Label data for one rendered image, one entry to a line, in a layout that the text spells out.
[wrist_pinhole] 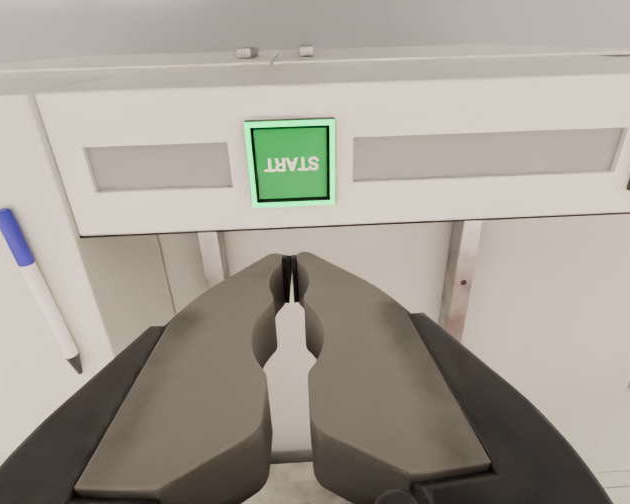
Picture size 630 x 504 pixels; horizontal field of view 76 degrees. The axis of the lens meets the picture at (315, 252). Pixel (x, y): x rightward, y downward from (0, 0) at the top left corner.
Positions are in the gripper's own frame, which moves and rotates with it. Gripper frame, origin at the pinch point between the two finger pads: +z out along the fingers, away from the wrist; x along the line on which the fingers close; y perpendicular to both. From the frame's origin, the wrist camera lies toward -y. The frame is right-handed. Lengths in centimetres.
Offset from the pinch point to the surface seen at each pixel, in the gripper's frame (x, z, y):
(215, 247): -8.4, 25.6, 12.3
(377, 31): 23, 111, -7
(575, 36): 78, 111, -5
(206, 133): -5.2, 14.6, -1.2
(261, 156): -1.9, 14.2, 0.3
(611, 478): 49, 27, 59
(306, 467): 0, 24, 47
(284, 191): -0.6, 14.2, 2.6
